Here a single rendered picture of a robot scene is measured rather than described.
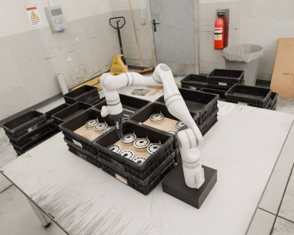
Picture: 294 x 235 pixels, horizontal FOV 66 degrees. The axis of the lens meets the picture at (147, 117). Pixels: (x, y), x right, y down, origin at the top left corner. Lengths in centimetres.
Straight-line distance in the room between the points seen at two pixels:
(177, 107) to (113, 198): 63
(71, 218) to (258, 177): 104
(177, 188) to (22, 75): 374
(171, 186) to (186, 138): 34
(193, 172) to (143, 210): 34
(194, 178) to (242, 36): 324
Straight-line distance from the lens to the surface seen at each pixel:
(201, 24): 437
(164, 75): 122
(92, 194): 142
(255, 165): 150
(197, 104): 185
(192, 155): 108
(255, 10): 403
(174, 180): 128
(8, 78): 444
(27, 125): 279
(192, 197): 120
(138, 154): 138
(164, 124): 162
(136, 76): 118
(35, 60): 459
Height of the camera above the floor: 169
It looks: 30 degrees down
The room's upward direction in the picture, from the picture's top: 9 degrees counter-clockwise
